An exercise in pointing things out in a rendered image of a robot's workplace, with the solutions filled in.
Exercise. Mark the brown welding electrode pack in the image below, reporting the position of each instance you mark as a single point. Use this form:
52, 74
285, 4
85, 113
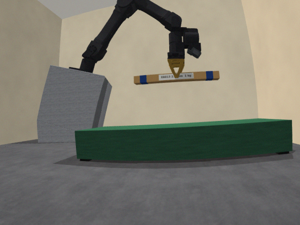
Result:
183, 77

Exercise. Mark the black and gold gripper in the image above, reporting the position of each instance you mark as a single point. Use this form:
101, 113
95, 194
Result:
175, 60

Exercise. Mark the low green platform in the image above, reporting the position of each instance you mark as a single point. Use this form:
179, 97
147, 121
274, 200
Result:
184, 141

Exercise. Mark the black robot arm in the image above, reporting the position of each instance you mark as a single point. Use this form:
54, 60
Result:
96, 50

